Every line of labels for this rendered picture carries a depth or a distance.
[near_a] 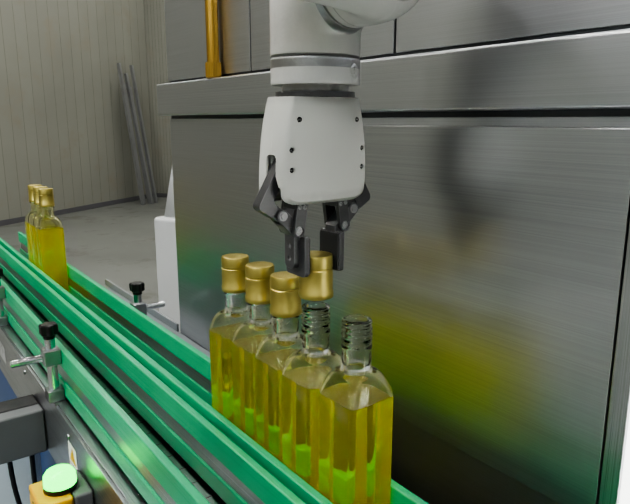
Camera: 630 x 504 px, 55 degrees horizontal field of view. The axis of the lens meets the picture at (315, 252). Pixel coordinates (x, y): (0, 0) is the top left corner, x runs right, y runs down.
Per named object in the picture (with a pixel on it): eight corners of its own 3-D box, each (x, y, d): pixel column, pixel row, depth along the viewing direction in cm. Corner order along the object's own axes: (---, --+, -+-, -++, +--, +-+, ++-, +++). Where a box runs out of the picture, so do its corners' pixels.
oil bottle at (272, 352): (321, 507, 71) (321, 335, 67) (280, 526, 68) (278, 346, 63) (294, 484, 76) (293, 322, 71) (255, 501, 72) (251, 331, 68)
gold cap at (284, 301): (308, 314, 66) (308, 275, 65) (281, 320, 64) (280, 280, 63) (290, 306, 69) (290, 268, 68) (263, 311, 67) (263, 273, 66)
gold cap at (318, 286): (340, 296, 61) (340, 254, 60) (312, 303, 59) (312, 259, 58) (319, 289, 64) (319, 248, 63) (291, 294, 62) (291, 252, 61)
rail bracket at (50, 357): (67, 403, 98) (60, 325, 95) (18, 416, 94) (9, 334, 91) (60, 394, 101) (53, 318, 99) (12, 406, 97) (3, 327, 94)
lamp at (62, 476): (81, 489, 84) (80, 469, 83) (47, 501, 81) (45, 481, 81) (72, 474, 88) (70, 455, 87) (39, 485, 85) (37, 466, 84)
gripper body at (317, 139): (333, 85, 63) (332, 193, 65) (247, 82, 57) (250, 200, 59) (382, 82, 57) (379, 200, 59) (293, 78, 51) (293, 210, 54)
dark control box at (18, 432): (48, 453, 107) (44, 409, 105) (-2, 468, 102) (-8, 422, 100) (37, 434, 113) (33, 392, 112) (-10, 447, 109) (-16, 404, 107)
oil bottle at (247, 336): (294, 483, 76) (293, 321, 71) (256, 500, 73) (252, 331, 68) (270, 463, 80) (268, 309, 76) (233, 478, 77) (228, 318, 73)
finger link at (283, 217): (291, 205, 60) (292, 270, 61) (264, 207, 58) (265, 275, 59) (310, 208, 57) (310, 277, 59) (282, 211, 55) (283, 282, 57)
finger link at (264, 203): (297, 134, 58) (321, 182, 60) (237, 181, 55) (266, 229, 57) (304, 134, 57) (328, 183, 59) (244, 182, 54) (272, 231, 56)
